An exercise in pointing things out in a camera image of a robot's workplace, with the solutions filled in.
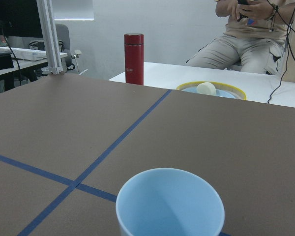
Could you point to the grey office chair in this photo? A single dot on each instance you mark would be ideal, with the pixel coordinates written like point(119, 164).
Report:
point(64, 44)

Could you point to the light blue plastic cup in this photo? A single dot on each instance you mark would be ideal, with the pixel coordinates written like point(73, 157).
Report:
point(169, 202)

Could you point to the red thermos bottle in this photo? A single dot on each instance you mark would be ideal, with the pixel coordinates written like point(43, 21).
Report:
point(134, 58)

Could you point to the yellow rimmed blue bowl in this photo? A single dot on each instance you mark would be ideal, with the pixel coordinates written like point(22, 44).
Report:
point(222, 90)

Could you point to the aluminium frame post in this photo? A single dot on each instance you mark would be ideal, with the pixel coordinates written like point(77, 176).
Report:
point(48, 27)

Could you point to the seated person in beige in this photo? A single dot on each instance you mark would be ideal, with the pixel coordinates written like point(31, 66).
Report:
point(255, 36)

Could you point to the black monitor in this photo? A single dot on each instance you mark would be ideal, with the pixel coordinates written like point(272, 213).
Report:
point(20, 18)

